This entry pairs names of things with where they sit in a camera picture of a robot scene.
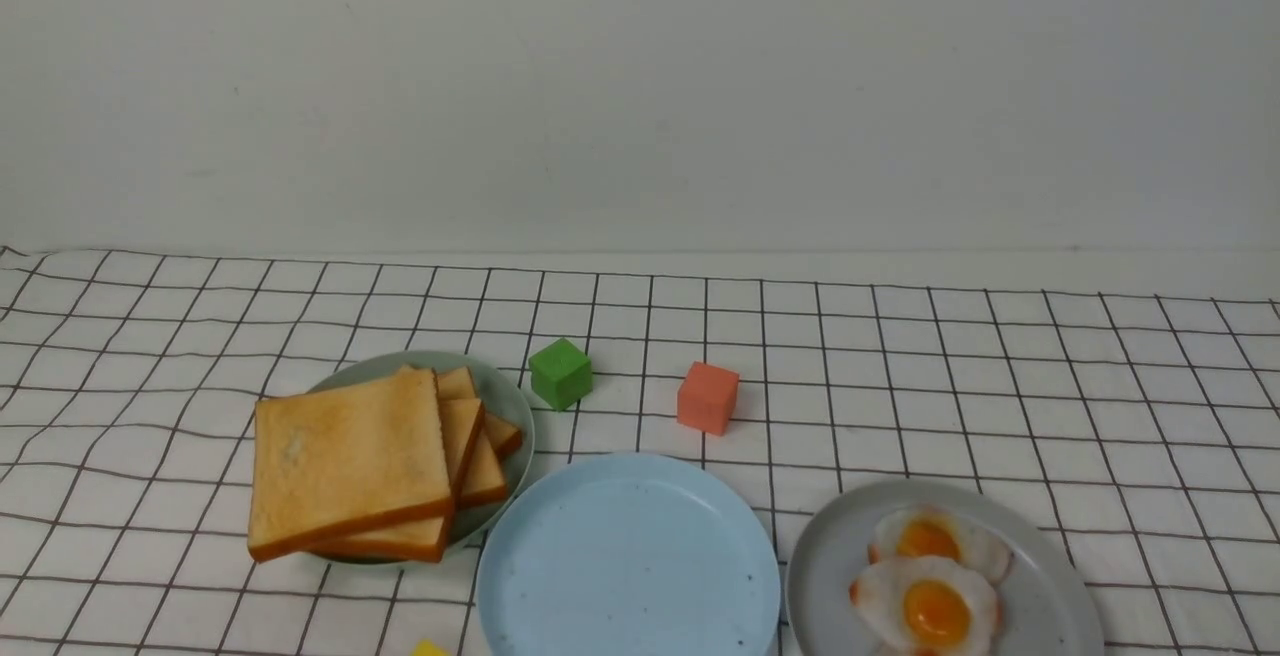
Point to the green cube block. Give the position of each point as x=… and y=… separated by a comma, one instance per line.
x=561, y=374

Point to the orange-red cube block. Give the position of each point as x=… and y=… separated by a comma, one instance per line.
x=707, y=398

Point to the pale green plate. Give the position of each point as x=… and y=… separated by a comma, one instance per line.
x=496, y=390

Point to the toast slice on green plate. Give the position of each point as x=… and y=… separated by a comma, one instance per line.
x=485, y=482

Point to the light blue plate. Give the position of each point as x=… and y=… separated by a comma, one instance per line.
x=629, y=554

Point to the fried egg, far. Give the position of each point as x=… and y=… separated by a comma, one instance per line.
x=925, y=530

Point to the fried egg,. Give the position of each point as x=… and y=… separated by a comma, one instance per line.
x=928, y=605
x=925, y=530

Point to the yellow cube block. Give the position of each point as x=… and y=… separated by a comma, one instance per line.
x=428, y=648

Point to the fried egg, middle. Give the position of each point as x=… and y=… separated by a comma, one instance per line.
x=928, y=605

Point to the grey plate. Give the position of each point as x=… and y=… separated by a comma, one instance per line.
x=1046, y=609

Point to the white grid-pattern tablecloth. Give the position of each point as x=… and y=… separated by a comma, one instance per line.
x=1139, y=432

